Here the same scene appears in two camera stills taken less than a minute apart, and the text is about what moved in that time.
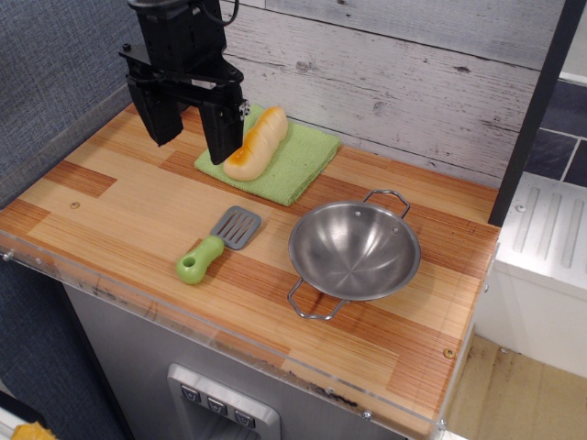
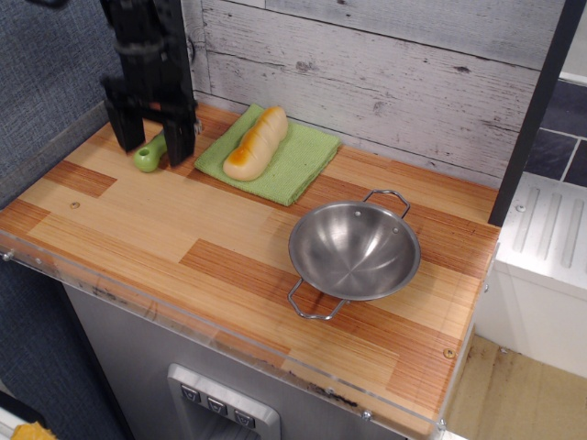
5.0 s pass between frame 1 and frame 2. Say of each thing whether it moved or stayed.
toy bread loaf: stayed
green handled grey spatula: moved
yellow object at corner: stayed
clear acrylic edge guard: stayed
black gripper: moved
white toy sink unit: stayed
